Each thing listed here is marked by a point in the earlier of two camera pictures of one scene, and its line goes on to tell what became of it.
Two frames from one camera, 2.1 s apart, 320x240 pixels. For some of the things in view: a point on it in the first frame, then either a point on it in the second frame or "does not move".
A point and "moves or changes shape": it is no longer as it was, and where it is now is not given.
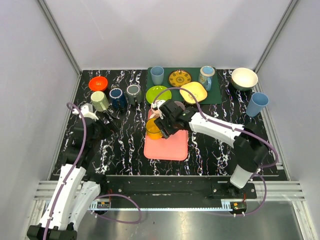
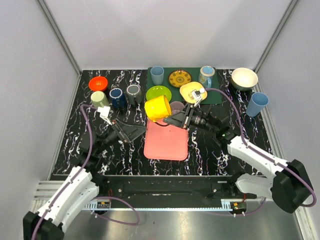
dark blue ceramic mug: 118,99 does not move
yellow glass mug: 153,132 moves or changes shape
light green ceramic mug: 99,100 does not move
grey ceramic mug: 134,95 does not move
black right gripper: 160,123 → 179,119
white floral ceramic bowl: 243,79 does not move
